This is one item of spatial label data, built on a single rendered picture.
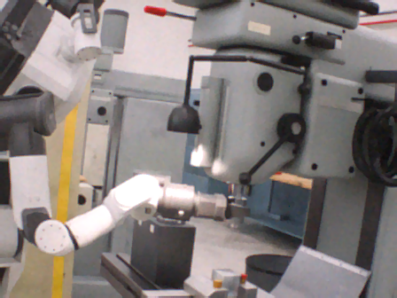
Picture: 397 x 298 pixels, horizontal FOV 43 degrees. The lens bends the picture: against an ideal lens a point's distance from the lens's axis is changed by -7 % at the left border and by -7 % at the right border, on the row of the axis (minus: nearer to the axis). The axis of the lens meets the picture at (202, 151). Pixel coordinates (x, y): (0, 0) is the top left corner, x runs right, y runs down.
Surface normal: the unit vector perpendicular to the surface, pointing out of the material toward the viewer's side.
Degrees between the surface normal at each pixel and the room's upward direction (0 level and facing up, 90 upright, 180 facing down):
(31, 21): 59
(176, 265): 90
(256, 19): 90
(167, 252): 90
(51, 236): 80
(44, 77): 95
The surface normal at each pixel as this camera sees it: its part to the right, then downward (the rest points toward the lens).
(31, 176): 0.46, -0.07
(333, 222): -0.87, -0.08
